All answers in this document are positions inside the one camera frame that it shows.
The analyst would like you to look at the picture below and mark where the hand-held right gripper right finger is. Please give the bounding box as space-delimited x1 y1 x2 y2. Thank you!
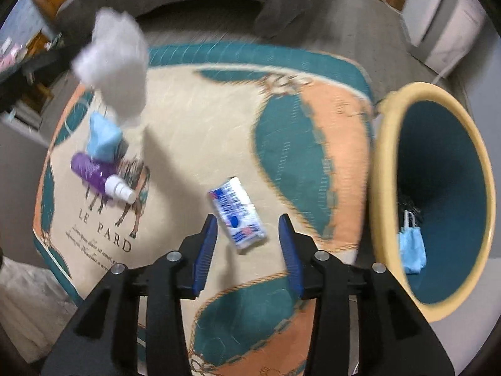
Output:
278 213 455 376

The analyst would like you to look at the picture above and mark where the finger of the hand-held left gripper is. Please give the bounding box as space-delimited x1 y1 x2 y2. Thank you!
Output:
0 41 92 100

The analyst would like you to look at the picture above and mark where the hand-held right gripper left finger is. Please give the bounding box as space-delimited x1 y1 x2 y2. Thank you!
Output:
41 215 218 376

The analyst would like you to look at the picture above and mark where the white and blue tissue packet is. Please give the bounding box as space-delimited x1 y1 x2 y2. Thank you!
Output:
207 176 267 250

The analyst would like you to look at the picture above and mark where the white tissue wad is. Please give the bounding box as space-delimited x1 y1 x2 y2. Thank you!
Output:
71 7 149 128

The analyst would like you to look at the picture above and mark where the yellow and teal trash bin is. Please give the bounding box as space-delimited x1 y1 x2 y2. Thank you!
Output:
368 82 497 324

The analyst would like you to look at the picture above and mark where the blue face mask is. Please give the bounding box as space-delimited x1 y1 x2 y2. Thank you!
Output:
85 112 123 163
398 210 428 275

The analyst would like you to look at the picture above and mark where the purple spray bottle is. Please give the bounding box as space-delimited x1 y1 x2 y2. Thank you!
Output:
70 152 137 204

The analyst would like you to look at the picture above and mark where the patterned teal and beige rug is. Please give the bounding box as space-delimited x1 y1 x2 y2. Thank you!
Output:
32 43 374 376

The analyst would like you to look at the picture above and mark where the white air purifier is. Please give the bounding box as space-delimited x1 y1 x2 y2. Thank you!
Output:
403 0 488 77

